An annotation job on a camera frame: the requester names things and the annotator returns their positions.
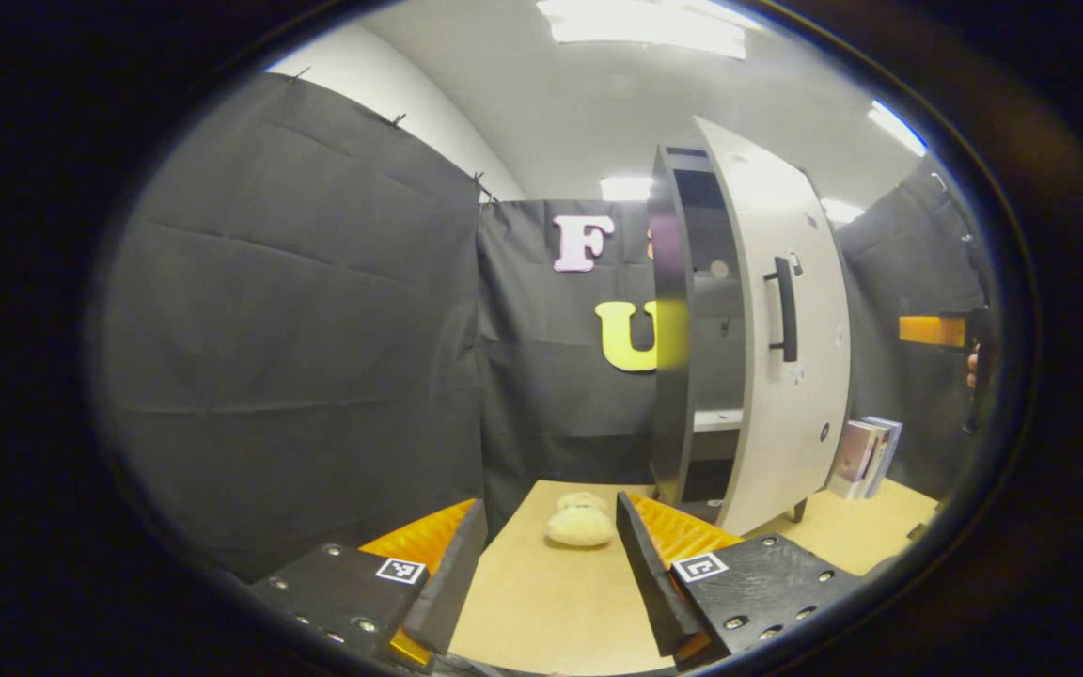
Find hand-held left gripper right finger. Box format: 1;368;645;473
615;490;867;672

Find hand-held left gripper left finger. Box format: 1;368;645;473
250;498;490;670

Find black door handle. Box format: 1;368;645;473
763;256;799;364

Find light grey cabinet door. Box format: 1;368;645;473
692;115;853;537

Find dark grey cabinet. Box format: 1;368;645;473
647;143;810;524

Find cream plush toy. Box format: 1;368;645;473
544;491;617;549

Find blue spine book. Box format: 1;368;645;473
875;416;904;490

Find white cover book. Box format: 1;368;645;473
866;418;892;497

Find pink cover book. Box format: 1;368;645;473
828;420;881;499

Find black backdrop cloth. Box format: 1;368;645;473
90;71;998;579

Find large ceiling light panel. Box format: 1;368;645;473
536;0;749;60

